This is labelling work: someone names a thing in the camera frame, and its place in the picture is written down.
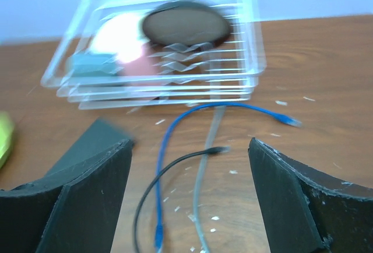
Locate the grey ethernet cable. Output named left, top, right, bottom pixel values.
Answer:
left=192, top=89, right=227, bottom=253

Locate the teal square cup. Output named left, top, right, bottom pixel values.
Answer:
left=64, top=52, right=122, bottom=86

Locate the black network switch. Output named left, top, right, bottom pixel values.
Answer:
left=46, top=118, right=135, bottom=175

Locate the blue ethernet cable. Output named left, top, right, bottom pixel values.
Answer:
left=153, top=102, right=302, bottom=250

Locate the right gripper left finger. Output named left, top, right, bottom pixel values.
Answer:
left=1, top=140, right=133, bottom=252

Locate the white wire dish rack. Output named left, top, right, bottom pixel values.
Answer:
left=41, top=0, right=266, bottom=110

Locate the black ethernet cable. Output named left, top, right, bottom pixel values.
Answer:
left=132, top=146, right=231, bottom=253

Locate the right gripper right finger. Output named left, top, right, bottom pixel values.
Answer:
left=248, top=138, right=372, bottom=252

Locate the pink cup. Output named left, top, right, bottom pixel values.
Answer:
left=116, top=41, right=158, bottom=77

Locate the green polka dot plate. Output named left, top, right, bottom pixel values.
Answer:
left=0, top=111, right=15, bottom=168

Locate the dark brown plate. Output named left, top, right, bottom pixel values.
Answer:
left=141, top=0, right=232, bottom=47

